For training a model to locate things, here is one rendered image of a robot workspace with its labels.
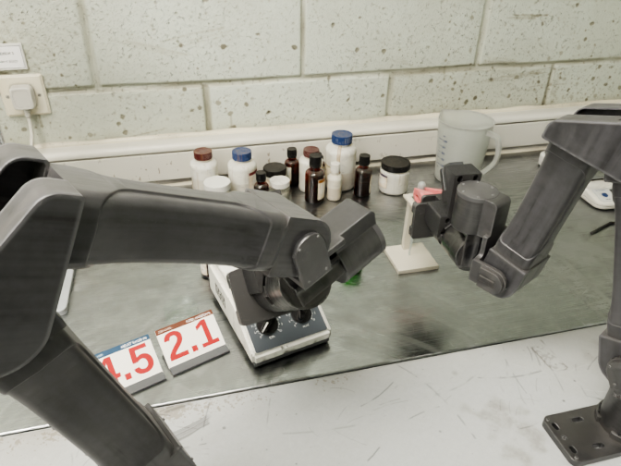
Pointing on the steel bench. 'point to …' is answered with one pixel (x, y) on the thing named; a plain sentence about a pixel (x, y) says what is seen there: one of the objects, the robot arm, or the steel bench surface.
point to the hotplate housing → (247, 329)
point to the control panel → (286, 331)
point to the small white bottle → (334, 182)
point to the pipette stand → (419, 254)
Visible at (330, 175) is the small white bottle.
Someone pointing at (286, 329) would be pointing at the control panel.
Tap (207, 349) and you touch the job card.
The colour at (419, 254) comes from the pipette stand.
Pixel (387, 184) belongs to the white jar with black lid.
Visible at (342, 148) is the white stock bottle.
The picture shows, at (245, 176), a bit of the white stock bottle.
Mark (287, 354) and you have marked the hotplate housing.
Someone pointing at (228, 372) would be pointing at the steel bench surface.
